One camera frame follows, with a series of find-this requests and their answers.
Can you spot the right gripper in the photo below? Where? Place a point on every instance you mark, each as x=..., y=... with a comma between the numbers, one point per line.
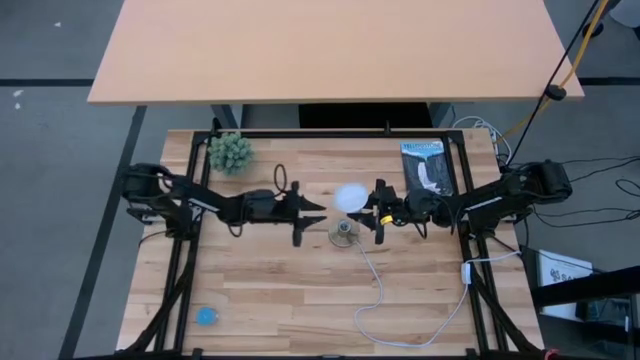
x=400, y=210

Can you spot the beige wooden desk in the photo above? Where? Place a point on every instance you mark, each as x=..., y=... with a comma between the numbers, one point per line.
x=325, y=50

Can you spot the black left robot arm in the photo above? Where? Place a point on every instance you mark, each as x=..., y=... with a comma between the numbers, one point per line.
x=145, y=182

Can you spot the brass lamp socket base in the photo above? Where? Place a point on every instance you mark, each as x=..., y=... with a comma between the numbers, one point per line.
x=334, y=239

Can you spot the white printed sign box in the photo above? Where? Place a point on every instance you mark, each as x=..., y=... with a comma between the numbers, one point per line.
x=565, y=270

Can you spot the white flood lightbulb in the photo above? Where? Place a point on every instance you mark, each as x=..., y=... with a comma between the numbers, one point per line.
x=351, y=198

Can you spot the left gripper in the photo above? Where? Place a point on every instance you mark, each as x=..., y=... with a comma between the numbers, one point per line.
x=280, y=207

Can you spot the blue round disc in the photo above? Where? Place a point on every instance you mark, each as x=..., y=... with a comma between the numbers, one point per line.
x=207, y=316

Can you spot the black under-desk panel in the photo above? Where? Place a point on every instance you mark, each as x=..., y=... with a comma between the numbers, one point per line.
x=365, y=116

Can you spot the Yellowstone waterfall book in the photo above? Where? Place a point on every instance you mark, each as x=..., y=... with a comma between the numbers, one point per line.
x=425, y=170

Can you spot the green potted succulent plant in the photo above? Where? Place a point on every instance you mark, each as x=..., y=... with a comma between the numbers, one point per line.
x=230, y=152

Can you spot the white round object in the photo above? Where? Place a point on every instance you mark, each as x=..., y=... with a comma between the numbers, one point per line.
x=627, y=12

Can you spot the black equipment cart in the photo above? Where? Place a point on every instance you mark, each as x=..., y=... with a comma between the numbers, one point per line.
x=590, y=285

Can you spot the black aluminium table frame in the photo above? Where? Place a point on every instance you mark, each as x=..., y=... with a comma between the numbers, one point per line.
x=325, y=134

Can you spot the yellow tape marker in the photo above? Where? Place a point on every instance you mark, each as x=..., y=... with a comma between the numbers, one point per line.
x=386, y=219

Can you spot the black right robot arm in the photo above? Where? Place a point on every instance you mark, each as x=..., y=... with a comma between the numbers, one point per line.
x=545, y=180

